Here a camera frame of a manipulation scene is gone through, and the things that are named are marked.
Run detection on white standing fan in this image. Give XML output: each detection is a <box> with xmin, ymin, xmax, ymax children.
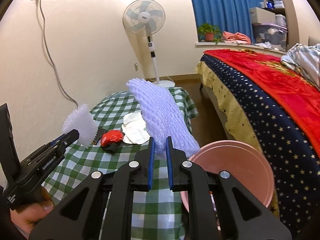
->
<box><xmin>122</xmin><ymin>0</ymin><xmax>175</xmax><ymax>87</ymax></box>

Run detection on clear plastic storage box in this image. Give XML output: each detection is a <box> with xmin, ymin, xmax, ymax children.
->
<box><xmin>252</xmin><ymin>23</ymin><xmax>287</xmax><ymax>52</ymax></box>

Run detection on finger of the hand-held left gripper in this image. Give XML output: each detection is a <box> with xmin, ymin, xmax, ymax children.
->
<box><xmin>49</xmin><ymin>131</ymin><xmax>72</xmax><ymax>147</ymax></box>
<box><xmin>49</xmin><ymin>129</ymin><xmax>80</xmax><ymax>153</ymax></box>

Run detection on white printed paper wrapper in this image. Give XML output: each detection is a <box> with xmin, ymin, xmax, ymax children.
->
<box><xmin>122</xmin><ymin>112</ymin><xmax>150</xmax><ymax>145</ymax></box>

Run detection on white foam fruit net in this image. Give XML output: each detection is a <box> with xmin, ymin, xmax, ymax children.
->
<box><xmin>62</xmin><ymin>103</ymin><xmax>98</xmax><ymax>147</ymax></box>

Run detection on pink folded clothes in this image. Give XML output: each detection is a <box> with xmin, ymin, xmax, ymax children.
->
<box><xmin>222</xmin><ymin>31</ymin><xmax>251</xmax><ymax>44</ymax></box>

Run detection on potted green plant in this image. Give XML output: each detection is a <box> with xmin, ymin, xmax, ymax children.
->
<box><xmin>197</xmin><ymin>23</ymin><xmax>223</xmax><ymax>43</ymax></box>

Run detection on beige box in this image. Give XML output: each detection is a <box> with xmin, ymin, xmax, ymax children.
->
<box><xmin>249</xmin><ymin>7</ymin><xmax>276</xmax><ymax>25</ymax></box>

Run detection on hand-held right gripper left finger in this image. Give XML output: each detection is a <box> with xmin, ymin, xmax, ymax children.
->
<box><xmin>29</xmin><ymin>137</ymin><xmax>154</xmax><ymax>240</ymax></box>

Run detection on blue curtain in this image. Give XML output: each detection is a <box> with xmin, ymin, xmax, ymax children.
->
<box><xmin>187</xmin><ymin>0</ymin><xmax>265</xmax><ymax>43</ymax></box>

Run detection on grey wall cable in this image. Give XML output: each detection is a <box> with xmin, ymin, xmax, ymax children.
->
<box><xmin>36</xmin><ymin>0</ymin><xmax>81</xmax><ymax>107</ymax></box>

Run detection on yellow star bed skirt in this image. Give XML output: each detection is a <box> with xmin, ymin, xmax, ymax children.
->
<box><xmin>195</xmin><ymin>60</ymin><xmax>280</xmax><ymax>218</ymax></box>

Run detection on white lidded container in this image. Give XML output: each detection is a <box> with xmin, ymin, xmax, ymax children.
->
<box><xmin>274</xmin><ymin>14</ymin><xmax>287</xmax><ymax>27</ymax></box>

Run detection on red plastic bag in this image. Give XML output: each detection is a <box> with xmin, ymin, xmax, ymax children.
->
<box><xmin>100</xmin><ymin>130</ymin><xmax>124</xmax><ymax>147</ymax></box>

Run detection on navy star bedsheet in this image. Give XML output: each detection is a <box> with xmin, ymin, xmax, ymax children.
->
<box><xmin>200</xmin><ymin>54</ymin><xmax>320</xmax><ymax>235</ymax></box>

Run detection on white window sill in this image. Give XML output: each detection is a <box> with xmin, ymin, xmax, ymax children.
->
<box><xmin>195</xmin><ymin>41</ymin><xmax>285</xmax><ymax>54</ymax></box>

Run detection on brown black bag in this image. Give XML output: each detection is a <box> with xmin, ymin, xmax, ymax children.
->
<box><xmin>90</xmin><ymin>127</ymin><xmax>118</xmax><ymax>153</ymax></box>

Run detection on lavender foam net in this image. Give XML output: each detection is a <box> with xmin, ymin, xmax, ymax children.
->
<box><xmin>126</xmin><ymin>78</ymin><xmax>200</xmax><ymax>159</ymax></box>

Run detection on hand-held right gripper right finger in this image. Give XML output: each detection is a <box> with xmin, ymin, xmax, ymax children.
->
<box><xmin>167</xmin><ymin>136</ymin><xmax>293</xmax><ymax>240</ymax></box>

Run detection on green white checked tablecloth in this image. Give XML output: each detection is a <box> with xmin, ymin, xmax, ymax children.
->
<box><xmin>37</xmin><ymin>87</ymin><xmax>199</xmax><ymax>240</ymax></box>

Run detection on striped light blue quilt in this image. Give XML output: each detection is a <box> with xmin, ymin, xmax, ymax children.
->
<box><xmin>280</xmin><ymin>43</ymin><xmax>320</xmax><ymax>90</ymax></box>

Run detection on person's left hand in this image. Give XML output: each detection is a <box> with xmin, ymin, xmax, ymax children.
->
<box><xmin>10</xmin><ymin>187</ymin><xmax>54</xmax><ymax>233</ymax></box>

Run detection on grey bed frame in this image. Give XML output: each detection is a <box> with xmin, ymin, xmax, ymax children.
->
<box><xmin>199</xmin><ymin>81</ymin><xmax>227</xmax><ymax>132</ymax></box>

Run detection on red blanket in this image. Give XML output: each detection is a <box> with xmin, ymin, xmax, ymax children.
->
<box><xmin>204</xmin><ymin>48</ymin><xmax>320</xmax><ymax>140</ymax></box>

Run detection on pink plastic bin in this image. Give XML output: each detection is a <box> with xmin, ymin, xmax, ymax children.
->
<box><xmin>180</xmin><ymin>141</ymin><xmax>275</xmax><ymax>209</ymax></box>

